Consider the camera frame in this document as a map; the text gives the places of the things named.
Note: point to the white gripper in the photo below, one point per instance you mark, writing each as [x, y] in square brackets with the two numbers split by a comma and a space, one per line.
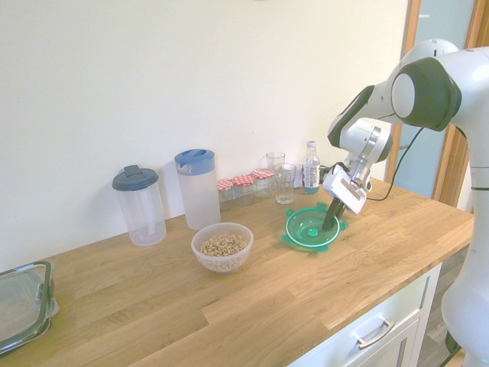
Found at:
[345, 189]

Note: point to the green round container lid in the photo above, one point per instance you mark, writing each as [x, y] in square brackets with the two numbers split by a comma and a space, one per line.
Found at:
[305, 225]

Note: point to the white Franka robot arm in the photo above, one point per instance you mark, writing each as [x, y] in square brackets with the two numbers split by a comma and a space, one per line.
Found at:
[470, 114]

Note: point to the glass jar red checkered lid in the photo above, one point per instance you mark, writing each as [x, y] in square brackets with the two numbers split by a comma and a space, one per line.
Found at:
[225, 193]
[263, 183]
[243, 189]

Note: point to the clear pitcher blue lid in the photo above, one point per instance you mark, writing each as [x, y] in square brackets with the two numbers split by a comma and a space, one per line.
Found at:
[198, 199]

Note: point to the clear jug dark grey lid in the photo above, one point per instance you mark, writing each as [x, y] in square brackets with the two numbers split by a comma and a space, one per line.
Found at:
[139, 214]

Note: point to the rectangular glass container green lid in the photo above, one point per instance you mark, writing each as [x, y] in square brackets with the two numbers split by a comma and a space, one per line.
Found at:
[23, 306]

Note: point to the clear hint water bottle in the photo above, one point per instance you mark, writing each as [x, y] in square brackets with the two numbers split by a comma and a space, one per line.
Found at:
[311, 172]

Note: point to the ribbed glass tumbler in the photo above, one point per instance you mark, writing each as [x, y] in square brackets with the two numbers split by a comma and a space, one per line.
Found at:
[285, 187]

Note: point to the tall plain drinking glass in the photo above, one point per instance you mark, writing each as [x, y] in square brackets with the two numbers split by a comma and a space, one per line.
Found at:
[275, 160]

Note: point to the white kitchen cabinet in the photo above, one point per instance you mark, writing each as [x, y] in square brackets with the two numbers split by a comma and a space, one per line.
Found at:
[386, 309]

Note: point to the cereal rings heap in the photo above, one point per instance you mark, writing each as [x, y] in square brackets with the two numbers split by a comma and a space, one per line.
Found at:
[224, 244]

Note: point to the clear plastic cereal bowl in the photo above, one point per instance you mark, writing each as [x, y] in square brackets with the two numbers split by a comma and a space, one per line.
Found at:
[221, 264]

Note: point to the dark green object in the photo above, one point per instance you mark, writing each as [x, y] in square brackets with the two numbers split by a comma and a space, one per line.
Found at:
[452, 342]

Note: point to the wood framed glass door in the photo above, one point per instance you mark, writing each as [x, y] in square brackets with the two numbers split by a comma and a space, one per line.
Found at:
[412, 23]

